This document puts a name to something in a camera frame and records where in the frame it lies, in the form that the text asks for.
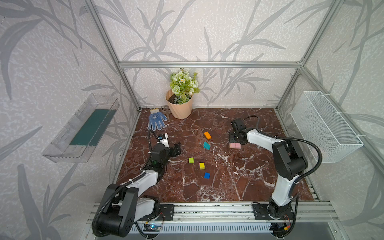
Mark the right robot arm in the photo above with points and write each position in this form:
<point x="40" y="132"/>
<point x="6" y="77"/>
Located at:
<point x="290" y="163"/>

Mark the clear plastic wall shelf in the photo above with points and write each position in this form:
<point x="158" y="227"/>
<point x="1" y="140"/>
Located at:
<point x="78" y="139"/>

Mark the blue work glove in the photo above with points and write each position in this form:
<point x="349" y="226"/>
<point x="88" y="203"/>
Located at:
<point x="156" y="120"/>

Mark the long pink wood block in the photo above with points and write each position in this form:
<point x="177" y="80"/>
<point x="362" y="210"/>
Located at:
<point x="235" y="146"/>

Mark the white wire mesh basket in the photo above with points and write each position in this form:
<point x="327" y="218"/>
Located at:
<point x="322" y="124"/>

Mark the orange wood block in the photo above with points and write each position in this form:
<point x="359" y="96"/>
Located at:
<point x="207" y="135"/>

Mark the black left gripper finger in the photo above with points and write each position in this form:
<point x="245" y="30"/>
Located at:
<point x="173" y="152"/>
<point x="177" y="148"/>

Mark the blue wood block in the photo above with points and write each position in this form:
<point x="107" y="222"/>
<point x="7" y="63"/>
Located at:
<point x="207" y="175"/>

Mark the small brown brush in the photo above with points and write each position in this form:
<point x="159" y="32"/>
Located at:
<point x="165" y="109"/>

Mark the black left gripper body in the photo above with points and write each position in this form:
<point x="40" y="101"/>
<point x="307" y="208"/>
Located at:
<point x="173" y="150"/>

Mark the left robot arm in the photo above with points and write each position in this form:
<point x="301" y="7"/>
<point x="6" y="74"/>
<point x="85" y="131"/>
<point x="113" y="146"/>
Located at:
<point x="122" y="205"/>

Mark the teal triangular wood block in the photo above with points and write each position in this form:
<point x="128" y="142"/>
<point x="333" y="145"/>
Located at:
<point x="206" y="146"/>

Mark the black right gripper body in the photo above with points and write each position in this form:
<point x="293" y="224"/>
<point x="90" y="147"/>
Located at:
<point x="237" y="139"/>

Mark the beige flower pot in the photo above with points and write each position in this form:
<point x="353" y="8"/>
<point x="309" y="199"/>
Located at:
<point x="179" y="111"/>

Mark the left circuit board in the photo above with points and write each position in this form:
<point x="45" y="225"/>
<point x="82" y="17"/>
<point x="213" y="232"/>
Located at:
<point x="152" y="227"/>

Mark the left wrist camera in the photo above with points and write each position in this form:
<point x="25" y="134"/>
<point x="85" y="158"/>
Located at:
<point x="163" y="139"/>

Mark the green white artificial flowers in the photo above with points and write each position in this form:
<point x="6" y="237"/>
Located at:
<point x="183" y="86"/>

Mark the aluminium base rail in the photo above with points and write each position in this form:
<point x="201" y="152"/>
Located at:
<point x="240" y="212"/>

